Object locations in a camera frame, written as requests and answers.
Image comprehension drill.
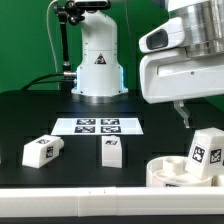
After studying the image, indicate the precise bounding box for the black cable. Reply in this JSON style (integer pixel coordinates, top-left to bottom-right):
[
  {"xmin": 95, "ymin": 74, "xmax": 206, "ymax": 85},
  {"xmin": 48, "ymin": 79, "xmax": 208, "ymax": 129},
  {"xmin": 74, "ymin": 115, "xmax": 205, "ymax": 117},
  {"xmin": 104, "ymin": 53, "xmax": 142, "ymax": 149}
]
[{"xmin": 21, "ymin": 72, "xmax": 78, "ymax": 91}]

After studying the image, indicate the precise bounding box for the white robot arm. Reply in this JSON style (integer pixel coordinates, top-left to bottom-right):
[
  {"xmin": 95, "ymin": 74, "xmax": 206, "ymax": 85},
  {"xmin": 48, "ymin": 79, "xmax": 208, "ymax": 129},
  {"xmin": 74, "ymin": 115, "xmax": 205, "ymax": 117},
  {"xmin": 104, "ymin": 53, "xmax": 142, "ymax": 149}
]
[{"xmin": 73, "ymin": 0, "xmax": 224, "ymax": 121}]

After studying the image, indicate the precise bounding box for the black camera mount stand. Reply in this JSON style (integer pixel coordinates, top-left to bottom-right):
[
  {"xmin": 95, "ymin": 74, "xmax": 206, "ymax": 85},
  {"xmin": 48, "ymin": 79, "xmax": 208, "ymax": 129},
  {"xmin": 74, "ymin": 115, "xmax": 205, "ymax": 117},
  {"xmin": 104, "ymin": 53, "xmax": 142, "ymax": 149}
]
[{"xmin": 54, "ymin": 0, "xmax": 111, "ymax": 92}]

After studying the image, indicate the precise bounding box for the white cable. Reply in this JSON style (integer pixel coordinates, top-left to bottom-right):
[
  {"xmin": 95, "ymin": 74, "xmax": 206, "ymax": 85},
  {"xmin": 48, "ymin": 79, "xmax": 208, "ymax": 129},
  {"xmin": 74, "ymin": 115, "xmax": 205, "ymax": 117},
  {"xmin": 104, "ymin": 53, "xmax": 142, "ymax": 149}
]
[{"xmin": 45, "ymin": 0, "xmax": 60, "ymax": 74}]

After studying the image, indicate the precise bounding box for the white round stool seat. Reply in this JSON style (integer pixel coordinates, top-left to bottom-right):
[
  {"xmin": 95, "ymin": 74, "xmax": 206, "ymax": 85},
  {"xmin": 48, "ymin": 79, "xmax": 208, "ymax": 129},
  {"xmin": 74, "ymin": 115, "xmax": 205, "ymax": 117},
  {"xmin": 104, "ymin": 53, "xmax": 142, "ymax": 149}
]
[{"xmin": 146, "ymin": 156, "xmax": 212, "ymax": 187}]

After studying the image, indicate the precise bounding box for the white fiducial marker sheet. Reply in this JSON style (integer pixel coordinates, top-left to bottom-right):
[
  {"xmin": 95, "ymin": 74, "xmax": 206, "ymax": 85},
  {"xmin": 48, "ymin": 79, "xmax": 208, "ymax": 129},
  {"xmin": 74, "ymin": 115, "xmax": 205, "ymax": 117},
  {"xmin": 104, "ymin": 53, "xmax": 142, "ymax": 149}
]
[{"xmin": 51, "ymin": 118, "xmax": 143, "ymax": 135}]

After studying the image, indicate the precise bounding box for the white L-shaped obstacle fence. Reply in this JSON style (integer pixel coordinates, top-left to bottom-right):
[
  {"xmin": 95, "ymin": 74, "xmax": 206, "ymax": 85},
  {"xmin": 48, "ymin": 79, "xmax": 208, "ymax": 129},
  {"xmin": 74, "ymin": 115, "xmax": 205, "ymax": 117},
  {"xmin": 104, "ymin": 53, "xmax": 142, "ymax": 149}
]
[{"xmin": 0, "ymin": 175, "xmax": 224, "ymax": 218}]

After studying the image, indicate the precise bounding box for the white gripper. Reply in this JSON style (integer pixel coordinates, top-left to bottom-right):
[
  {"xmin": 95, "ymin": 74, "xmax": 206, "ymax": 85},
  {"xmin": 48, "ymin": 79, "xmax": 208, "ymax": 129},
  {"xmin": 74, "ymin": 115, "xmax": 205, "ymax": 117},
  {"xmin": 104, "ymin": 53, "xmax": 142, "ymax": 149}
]
[{"xmin": 140, "ymin": 48, "xmax": 224, "ymax": 128}]

